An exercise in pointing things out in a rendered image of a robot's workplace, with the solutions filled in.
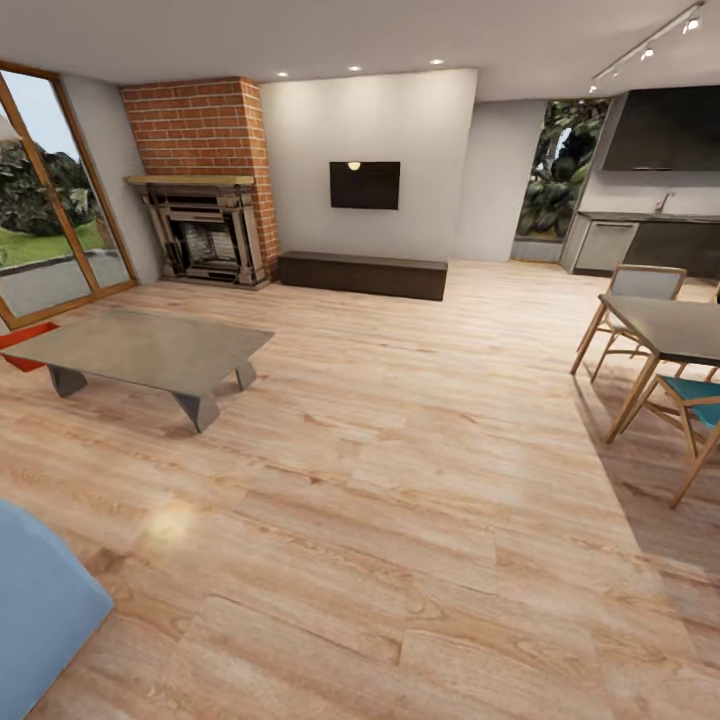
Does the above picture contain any storage box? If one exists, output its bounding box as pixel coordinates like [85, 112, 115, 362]
[0, 323, 59, 373]

